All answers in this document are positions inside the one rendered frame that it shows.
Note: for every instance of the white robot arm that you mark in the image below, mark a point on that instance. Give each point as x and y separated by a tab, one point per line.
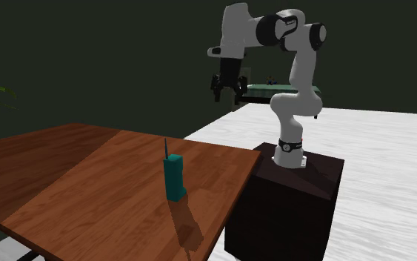
302	76

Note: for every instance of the teal phone with antenna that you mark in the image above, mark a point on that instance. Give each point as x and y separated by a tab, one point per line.
174	179

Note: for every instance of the green-topped table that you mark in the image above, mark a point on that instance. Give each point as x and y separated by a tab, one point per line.
266	90

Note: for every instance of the dark robot stand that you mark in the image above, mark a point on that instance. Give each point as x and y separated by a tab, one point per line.
287	209

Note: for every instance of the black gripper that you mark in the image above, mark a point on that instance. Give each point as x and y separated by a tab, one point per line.
229	69

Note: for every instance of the brown wooden table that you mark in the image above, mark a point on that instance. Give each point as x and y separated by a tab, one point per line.
96	188

